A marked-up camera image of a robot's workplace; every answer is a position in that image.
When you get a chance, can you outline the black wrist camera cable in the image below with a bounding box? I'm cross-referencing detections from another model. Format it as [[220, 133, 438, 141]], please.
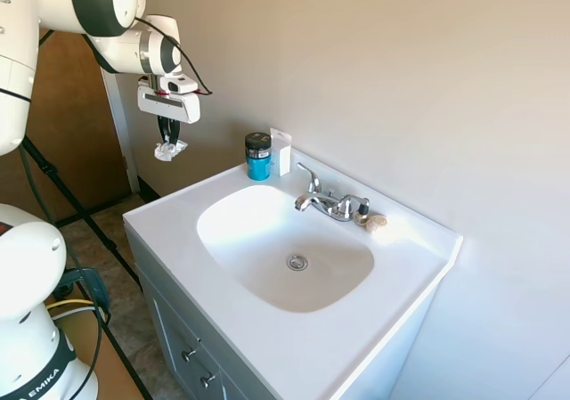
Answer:
[[133, 15, 215, 97]]

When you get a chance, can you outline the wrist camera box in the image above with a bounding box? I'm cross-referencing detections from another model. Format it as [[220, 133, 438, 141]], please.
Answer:
[[159, 75, 200, 95]]

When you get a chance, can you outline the brown wooden door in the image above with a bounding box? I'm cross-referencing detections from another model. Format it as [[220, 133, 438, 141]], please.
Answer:
[[20, 27, 134, 224]]

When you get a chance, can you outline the yellow cable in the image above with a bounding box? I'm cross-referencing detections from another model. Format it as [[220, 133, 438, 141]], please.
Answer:
[[45, 298, 95, 311]]

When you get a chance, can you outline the white door frame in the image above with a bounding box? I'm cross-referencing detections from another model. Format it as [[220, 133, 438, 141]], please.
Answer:
[[99, 67, 142, 197]]

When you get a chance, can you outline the black camera tripod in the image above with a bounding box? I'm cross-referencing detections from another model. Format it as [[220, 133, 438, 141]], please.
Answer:
[[19, 134, 144, 295]]

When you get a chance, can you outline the blue jar with black lid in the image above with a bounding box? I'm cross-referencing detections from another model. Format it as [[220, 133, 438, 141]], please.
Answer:
[[244, 132, 273, 182]]

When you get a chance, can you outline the black baseboard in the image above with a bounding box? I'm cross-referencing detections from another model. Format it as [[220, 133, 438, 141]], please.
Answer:
[[134, 174, 162, 201]]

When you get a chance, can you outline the white tissue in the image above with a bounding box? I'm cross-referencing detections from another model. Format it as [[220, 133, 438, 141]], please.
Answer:
[[152, 138, 189, 163]]

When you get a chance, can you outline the chrome faucet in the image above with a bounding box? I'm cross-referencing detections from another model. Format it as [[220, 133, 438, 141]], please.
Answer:
[[293, 162, 371, 224]]

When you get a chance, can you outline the white sink vanity cabinet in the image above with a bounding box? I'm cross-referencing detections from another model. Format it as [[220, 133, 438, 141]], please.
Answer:
[[125, 228, 437, 400]]

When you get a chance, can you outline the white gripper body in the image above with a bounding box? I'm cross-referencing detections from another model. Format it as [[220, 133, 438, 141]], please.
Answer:
[[136, 86, 201, 125]]

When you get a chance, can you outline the white vanity sink top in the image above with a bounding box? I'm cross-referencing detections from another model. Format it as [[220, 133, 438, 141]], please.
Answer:
[[122, 147, 465, 400]]

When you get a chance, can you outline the small white carton box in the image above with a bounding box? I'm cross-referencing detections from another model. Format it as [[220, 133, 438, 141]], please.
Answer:
[[268, 127, 294, 178]]

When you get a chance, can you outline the beige seashell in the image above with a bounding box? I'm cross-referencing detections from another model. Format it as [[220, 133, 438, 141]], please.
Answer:
[[364, 214, 389, 233]]

